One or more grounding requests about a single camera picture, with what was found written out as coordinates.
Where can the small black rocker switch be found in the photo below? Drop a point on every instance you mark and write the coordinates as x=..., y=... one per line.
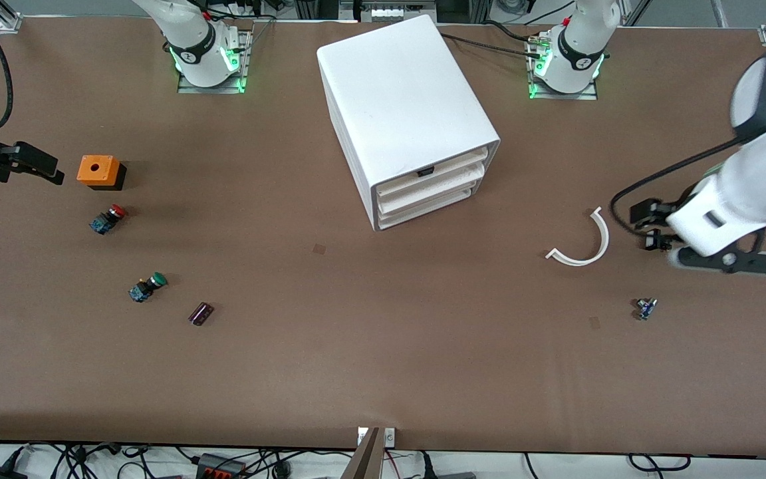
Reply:
x=652, y=241

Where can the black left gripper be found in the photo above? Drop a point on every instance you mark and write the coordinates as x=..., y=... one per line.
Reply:
x=666, y=220

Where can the small blue electronic component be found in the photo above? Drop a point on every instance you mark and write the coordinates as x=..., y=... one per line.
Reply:
x=645, y=309

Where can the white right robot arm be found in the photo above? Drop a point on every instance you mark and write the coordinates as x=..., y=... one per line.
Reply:
x=197, y=46

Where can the brown wedge-shaped post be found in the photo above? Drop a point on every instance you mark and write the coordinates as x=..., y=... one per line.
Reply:
x=364, y=462

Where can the white drawer cabinet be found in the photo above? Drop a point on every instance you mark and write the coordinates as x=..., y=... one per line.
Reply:
x=396, y=86

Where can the black power adapter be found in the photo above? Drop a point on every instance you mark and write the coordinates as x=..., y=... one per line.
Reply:
x=0, y=474

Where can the maroon cylindrical capacitor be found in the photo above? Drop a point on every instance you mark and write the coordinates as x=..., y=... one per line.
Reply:
x=201, y=313

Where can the green push button switch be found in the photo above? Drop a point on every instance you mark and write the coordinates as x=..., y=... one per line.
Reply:
x=147, y=286

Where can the orange box with hole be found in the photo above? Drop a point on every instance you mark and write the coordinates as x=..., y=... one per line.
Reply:
x=97, y=169

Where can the white curved plastic piece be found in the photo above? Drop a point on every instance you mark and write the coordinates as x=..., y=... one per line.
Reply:
x=605, y=238

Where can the red push button switch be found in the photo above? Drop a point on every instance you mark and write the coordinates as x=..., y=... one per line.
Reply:
x=108, y=218

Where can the white table edge bracket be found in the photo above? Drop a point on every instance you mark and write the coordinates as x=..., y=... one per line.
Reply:
x=389, y=437

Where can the black power strip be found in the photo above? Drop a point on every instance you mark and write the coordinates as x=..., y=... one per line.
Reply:
x=220, y=466

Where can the white plastic drawer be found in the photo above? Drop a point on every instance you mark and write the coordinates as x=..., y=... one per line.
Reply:
x=449, y=165
x=433, y=189
x=423, y=207

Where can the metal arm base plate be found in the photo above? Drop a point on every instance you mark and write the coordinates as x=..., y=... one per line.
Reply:
x=187, y=86
x=582, y=96

